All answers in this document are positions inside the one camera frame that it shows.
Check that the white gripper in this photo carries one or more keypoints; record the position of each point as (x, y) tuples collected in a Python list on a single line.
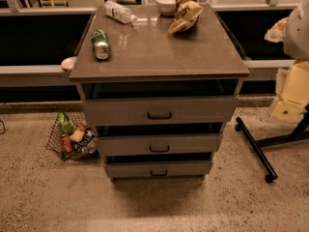
[(297, 34)]

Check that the grey drawer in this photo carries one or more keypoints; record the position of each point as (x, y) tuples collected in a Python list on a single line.
[(158, 169), (131, 112), (153, 145)]

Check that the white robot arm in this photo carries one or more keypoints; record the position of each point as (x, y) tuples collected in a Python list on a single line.
[(293, 32)]

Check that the grey drawer cabinet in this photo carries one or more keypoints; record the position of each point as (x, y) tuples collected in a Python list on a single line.
[(147, 63)]

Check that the yellow chip bag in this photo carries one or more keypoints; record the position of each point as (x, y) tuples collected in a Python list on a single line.
[(185, 17)]

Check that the white bowl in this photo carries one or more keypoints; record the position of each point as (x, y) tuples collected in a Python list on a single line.
[(166, 7)]

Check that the clear plastic water bottle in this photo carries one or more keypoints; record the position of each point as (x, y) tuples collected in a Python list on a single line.
[(119, 12)]

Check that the green soda can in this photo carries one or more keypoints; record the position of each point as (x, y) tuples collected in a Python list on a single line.
[(100, 44)]

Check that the blue can in basket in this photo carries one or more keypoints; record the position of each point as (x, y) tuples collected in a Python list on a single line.
[(87, 145)]

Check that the yellow packet in basket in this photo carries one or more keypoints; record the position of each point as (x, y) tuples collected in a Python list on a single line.
[(78, 134)]

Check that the green snack bag in basket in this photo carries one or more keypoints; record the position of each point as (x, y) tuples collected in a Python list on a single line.
[(64, 123)]

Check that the black wire basket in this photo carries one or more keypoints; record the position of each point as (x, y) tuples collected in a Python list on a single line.
[(54, 140)]

